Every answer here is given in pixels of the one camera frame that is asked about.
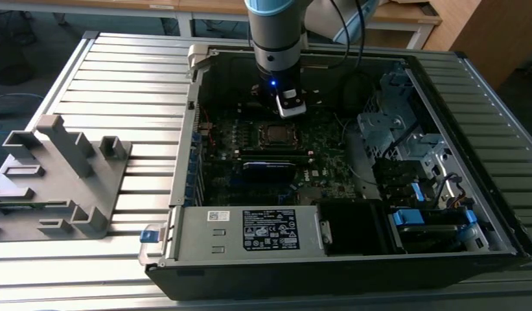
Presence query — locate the metal socket cover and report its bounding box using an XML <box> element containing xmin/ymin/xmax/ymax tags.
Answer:
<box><xmin>257</xmin><ymin>122</ymin><xmax>302</xmax><ymax>149</ymax></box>

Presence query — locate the black office chair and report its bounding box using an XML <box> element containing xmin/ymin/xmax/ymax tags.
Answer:
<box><xmin>0</xmin><ymin>9</ymin><xmax>41</xmax><ymax>87</ymax></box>

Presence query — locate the grey parts rack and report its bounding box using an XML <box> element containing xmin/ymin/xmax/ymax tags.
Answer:
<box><xmin>0</xmin><ymin>113</ymin><xmax>134</xmax><ymax>242</ymax></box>

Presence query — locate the beige case latch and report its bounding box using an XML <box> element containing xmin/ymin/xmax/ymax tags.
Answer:
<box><xmin>186</xmin><ymin>44</ymin><xmax>210</xmax><ymax>79</ymax></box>

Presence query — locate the black hard disk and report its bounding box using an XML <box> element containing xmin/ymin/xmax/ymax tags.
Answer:
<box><xmin>396</xmin><ymin>225</ymin><xmax>463</xmax><ymax>254</ymax></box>

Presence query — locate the wooden cabinet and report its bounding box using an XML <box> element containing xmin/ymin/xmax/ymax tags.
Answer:
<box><xmin>423</xmin><ymin>0</ymin><xmax>532</xmax><ymax>91</ymax></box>

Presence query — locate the CPU socket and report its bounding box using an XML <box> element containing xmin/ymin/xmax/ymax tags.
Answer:
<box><xmin>254</xmin><ymin>120</ymin><xmax>305</xmax><ymax>150</ymax></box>

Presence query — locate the blue disk carrier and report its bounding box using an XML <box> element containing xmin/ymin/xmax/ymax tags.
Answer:
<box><xmin>389</xmin><ymin>209</ymin><xmax>425</xmax><ymax>227</ymax></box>

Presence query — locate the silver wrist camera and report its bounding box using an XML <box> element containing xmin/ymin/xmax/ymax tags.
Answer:
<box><xmin>276</xmin><ymin>89</ymin><xmax>309</xmax><ymax>120</ymax></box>

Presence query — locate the silver finned heatsink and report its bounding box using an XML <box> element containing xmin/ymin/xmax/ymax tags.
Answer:
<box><xmin>298</xmin><ymin>187</ymin><xmax>324</xmax><ymax>203</ymax></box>

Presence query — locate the black graphics card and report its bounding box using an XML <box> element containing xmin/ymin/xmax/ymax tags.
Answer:
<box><xmin>241</xmin><ymin>161</ymin><xmax>298</xmax><ymax>192</ymax></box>

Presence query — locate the black PC case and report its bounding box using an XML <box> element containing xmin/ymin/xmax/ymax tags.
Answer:
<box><xmin>138</xmin><ymin>43</ymin><xmax>532</xmax><ymax>302</ymax></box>

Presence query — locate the green motherboard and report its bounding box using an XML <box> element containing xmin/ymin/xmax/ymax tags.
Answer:
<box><xmin>196</xmin><ymin>102</ymin><xmax>381</xmax><ymax>207</ymax></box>

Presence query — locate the silver power supply unit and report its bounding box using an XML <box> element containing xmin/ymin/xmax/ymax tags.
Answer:
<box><xmin>173</xmin><ymin>204</ymin><xmax>326</xmax><ymax>262</ymax></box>

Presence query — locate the coloured wire bundle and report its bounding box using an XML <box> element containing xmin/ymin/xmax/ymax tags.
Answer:
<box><xmin>447</xmin><ymin>193</ymin><xmax>475</xmax><ymax>211</ymax></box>

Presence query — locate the wooden desk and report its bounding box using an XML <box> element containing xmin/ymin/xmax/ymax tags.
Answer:
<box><xmin>0</xmin><ymin>0</ymin><xmax>443</xmax><ymax>50</ymax></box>

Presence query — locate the silver CPU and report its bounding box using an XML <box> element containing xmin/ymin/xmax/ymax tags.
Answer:
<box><xmin>265</xmin><ymin>124</ymin><xmax>293</xmax><ymax>141</ymax></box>

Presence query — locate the metal drive cage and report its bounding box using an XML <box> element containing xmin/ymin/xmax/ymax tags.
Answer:
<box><xmin>354</xmin><ymin>63</ymin><xmax>451</xmax><ymax>169</ymax></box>

